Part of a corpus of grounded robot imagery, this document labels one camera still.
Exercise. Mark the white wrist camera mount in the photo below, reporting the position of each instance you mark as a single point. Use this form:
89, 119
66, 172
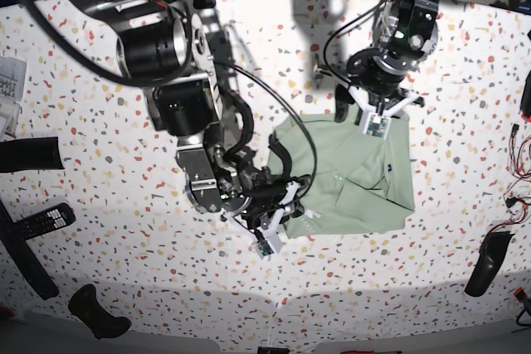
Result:
375, 113
263, 227

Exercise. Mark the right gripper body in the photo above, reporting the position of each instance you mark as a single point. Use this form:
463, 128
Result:
264, 192

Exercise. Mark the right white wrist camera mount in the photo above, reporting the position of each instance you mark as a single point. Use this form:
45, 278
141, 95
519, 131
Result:
263, 227

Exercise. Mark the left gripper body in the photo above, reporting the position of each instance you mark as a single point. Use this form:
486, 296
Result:
380, 73

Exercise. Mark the black TV remote control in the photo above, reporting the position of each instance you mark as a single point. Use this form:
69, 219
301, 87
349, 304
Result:
44, 222

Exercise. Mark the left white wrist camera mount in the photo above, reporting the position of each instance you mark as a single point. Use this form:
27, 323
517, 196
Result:
375, 113

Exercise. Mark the black curved shell piece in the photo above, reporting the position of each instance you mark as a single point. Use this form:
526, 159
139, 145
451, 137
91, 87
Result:
492, 254

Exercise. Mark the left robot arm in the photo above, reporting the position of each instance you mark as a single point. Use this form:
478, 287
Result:
405, 33

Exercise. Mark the long black bar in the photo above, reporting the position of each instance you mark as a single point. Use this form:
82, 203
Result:
27, 263

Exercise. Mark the light green T-shirt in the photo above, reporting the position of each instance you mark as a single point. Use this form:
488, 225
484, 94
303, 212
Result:
363, 184

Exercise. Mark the black curved handle piece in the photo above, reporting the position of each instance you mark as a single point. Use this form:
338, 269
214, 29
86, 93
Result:
85, 306

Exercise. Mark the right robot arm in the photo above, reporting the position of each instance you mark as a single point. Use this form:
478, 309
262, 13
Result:
163, 49

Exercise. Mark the black cylinder tube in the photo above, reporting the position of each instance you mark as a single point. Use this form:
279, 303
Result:
30, 154

